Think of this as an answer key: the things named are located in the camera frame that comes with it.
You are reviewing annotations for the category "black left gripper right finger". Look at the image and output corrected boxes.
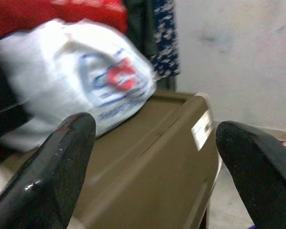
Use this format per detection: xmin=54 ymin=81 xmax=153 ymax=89
xmin=215 ymin=120 xmax=286 ymax=229

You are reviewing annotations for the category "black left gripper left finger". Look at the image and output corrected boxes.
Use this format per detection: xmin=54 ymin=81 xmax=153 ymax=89
xmin=0 ymin=112 xmax=97 ymax=229

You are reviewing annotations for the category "brown plastic storage box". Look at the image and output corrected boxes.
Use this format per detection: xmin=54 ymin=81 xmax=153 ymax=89
xmin=0 ymin=91 xmax=224 ymax=229

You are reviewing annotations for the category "white printed plastic bag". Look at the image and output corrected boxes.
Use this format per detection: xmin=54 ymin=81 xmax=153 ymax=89
xmin=0 ymin=18 xmax=157 ymax=153

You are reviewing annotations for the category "red cloth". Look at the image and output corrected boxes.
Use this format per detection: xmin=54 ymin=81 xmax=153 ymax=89
xmin=0 ymin=0 xmax=129 ymax=36

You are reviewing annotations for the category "navy white patterned cloth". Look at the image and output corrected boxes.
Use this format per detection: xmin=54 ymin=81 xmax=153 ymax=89
xmin=150 ymin=0 xmax=181 ymax=77

